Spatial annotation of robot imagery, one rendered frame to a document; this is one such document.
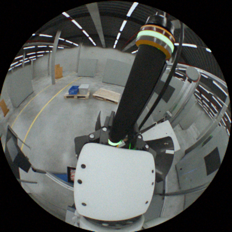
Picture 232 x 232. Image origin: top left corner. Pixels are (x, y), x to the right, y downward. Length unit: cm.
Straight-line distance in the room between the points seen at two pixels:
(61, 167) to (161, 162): 170
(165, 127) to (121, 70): 532
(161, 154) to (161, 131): 32
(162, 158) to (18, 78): 640
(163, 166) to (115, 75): 558
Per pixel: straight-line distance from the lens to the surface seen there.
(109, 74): 555
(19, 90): 619
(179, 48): 20
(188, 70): 82
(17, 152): 68
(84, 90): 305
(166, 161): 24
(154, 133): 55
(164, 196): 99
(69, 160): 167
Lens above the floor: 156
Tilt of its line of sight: 42 degrees down
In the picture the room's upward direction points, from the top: 19 degrees clockwise
